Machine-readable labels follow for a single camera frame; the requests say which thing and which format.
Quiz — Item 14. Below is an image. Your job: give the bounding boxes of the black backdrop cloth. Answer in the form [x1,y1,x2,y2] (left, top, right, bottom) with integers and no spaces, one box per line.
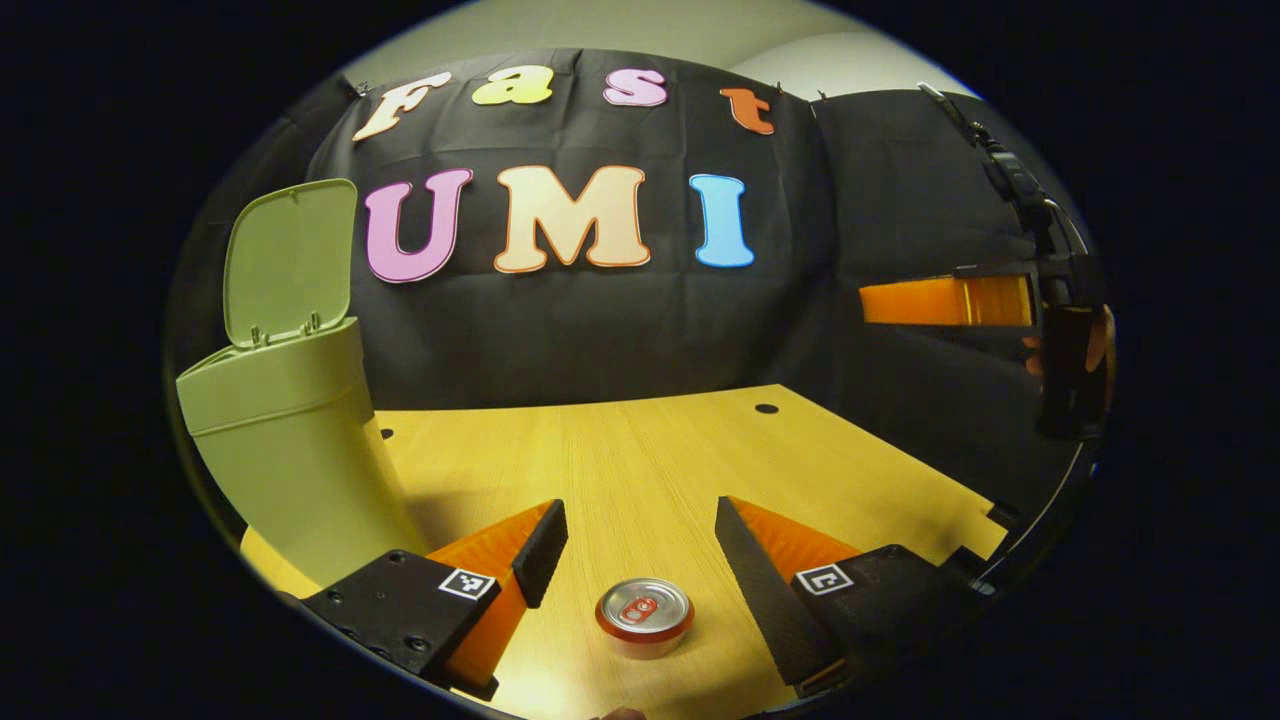
[170,48,1091,521]

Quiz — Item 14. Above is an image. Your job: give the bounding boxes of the orange pop can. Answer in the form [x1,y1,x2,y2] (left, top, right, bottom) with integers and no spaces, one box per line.
[596,577,695,659]

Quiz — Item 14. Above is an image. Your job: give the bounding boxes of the pale green garbage bin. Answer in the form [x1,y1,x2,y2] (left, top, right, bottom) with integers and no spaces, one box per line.
[177,178,431,589]

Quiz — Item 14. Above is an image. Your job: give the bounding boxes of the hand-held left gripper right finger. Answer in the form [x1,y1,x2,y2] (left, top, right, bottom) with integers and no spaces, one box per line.
[715,495,991,699]

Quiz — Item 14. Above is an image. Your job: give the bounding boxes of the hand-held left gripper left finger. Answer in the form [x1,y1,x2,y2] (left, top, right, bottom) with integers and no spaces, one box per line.
[300,500,569,701]

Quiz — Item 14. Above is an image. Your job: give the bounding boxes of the wooden desktop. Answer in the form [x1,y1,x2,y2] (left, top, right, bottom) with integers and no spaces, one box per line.
[240,384,1009,720]

